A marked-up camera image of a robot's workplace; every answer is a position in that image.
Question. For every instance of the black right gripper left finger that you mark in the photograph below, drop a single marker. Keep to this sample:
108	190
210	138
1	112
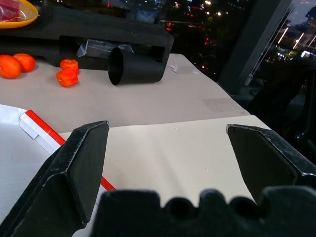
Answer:
61	177

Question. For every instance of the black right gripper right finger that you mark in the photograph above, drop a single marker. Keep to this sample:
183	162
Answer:
269	160

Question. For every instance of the white box with red edge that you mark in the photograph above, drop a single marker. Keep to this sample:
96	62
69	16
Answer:
22	158

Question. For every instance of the small red pepper lower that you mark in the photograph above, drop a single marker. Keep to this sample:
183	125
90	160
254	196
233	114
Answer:
67	77

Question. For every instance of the small red pepper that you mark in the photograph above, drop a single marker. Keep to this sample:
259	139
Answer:
70	65
67	77

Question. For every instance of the small red pepper upper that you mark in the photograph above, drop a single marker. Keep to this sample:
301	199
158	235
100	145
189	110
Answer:
70	65

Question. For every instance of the orange mandarin fruit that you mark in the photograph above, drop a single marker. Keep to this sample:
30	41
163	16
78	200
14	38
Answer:
9	66
26	62

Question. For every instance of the black cylindrical cup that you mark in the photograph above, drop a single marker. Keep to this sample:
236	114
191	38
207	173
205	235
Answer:
134	68

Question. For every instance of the clear plastic bag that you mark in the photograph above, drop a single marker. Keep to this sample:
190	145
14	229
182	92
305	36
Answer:
98	47

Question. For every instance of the black foam tray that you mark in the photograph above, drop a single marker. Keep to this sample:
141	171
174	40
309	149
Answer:
98	34

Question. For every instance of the yellow plate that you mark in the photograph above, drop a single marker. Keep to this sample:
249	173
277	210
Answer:
17	17

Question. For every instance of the red packet in clear wrap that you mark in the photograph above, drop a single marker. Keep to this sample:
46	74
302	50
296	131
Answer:
8	8

